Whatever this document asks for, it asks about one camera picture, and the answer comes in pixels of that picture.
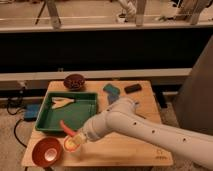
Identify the red bowl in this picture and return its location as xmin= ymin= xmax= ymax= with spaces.
xmin=32 ymin=137 xmax=63 ymax=167

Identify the green plastic tray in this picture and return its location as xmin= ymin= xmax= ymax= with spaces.
xmin=35 ymin=91 xmax=97 ymax=133

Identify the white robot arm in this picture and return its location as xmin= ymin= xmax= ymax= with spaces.
xmin=78 ymin=97 xmax=213 ymax=171

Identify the wooden table board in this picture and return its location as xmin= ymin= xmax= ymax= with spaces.
xmin=22 ymin=80 xmax=173 ymax=167

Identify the small orange cup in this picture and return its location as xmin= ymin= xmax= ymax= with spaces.
xmin=64 ymin=137 xmax=80 ymax=153

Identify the red chili pepper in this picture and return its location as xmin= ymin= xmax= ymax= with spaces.
xmin=60 ymin=120 xmax=77 ymax=137

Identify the black cable on floor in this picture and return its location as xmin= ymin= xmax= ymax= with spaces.
xmin=6 ymin=89 xmax=28 ymax=148

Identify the beige item in tray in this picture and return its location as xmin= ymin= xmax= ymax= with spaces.
xmin=52 ymin=97 xmax=74 ymax=109

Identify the blue box on floor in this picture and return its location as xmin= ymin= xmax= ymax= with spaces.
xmin=24 ymin=104 xmax=40 ymax=121

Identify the blue cloth piece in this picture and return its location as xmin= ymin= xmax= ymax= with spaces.
xmin=107 ymin=94 xmax=119 ymax=104

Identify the dark brown woven bowl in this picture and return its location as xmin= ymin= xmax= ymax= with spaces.
xmin=63 ymin=74 xmax=85 ymax=90

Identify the teal sponge block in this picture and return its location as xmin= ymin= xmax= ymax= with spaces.
xmin=103 ymin=83 xmax=120 ymax=95

